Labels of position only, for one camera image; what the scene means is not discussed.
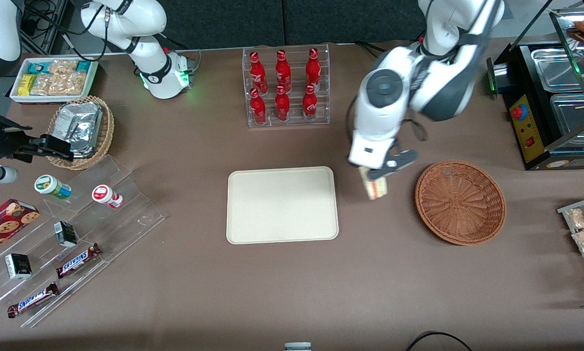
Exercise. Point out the red lid snack cup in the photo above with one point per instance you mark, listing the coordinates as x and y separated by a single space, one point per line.
104 195

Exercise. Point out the dark fabric partition panel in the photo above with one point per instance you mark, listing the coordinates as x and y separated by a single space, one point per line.
223 22

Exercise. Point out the small grey white object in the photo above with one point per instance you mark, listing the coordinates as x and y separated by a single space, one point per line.
298 346

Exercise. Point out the light tan wicker basket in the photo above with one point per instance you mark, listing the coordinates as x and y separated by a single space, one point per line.
107 126

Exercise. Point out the brown wicker basket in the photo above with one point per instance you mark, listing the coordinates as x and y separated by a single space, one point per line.
460 202

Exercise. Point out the brown Snickers bar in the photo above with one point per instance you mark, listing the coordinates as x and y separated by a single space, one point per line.
32 300
77 261

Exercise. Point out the green lid snack cup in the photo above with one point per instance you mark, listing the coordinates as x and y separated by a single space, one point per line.
50 185

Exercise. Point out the small black carton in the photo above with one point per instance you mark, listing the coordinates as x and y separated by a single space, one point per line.
66 234
18 266

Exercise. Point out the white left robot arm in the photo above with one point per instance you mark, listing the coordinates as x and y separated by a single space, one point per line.
438 83

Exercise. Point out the clear bag of nuts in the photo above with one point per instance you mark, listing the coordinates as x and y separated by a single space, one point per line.
62 67
58 84

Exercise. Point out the yellow snack bar packet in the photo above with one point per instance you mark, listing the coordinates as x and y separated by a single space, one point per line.
26 84

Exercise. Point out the white rectangular snack tray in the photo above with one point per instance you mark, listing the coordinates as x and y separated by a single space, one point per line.
16 96

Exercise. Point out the clear acrylic step display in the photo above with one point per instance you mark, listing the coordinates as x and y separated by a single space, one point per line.
126 219

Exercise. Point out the red cola bottle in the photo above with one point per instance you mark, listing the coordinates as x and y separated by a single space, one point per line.
258 107
310 103
283 72
258 73
313 69
282 105

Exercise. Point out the clear acrylic bottle rack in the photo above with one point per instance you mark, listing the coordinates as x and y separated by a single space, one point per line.
294 122

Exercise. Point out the teal snack packet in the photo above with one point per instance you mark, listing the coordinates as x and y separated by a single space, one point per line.
83 66
37 68

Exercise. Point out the triangular sandwich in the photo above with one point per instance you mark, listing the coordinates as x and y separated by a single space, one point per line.
376 189

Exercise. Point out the silver foil packet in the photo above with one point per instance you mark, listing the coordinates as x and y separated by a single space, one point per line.
80 124

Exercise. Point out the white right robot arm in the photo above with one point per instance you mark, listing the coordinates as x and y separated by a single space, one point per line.
146 53

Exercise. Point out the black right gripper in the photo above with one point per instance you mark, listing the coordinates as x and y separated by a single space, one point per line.
8 142

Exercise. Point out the red tartan cookie box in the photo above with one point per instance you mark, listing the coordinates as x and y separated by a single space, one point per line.
4 226

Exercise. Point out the black glass food warmer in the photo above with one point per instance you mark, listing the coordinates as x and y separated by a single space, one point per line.
531 131

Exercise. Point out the cream plastic tray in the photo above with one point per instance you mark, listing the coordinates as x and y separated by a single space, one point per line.
282 204

